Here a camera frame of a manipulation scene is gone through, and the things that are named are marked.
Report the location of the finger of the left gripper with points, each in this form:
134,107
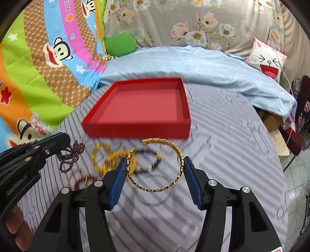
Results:
52,145

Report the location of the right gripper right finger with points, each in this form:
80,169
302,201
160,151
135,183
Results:
251,228

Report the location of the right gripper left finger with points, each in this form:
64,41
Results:
59,230

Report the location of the thin gold bangle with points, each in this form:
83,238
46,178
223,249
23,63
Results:
78,179

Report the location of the gold chain bangle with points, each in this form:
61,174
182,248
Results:
155,165

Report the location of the left hand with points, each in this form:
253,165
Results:
17,226

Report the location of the colourful cartoon monkey blanket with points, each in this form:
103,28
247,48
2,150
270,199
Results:
52,58

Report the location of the red tray box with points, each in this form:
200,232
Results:
140,109

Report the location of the green plush pillow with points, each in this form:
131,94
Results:
120,44

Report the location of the light blue duvet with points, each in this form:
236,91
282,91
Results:
196,65

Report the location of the pink cartoon face cushion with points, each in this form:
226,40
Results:
266,59

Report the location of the grey floral bedsheet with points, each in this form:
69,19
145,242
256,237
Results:
230,26

